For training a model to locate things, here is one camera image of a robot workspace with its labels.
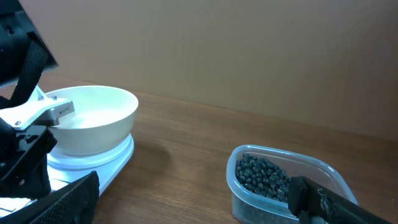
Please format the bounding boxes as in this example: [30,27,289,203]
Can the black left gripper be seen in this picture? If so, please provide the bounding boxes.
[1,120,57,199]

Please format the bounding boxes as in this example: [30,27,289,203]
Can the white digital kitchen scale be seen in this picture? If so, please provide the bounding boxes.
[0,133,135,218]

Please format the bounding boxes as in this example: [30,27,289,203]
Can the clear plastic bean container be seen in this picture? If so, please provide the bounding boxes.
[226,144,359,224]

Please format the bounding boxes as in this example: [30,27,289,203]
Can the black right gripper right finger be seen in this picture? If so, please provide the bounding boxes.
[287,176,389,224]

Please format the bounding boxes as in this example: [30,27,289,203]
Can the white bowl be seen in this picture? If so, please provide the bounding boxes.
[46,85,139,156]

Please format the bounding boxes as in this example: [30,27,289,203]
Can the black beans in container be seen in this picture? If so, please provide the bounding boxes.
[235,152,291,202]

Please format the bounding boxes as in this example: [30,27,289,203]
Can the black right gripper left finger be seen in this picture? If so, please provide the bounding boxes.
[1,171,100,224]

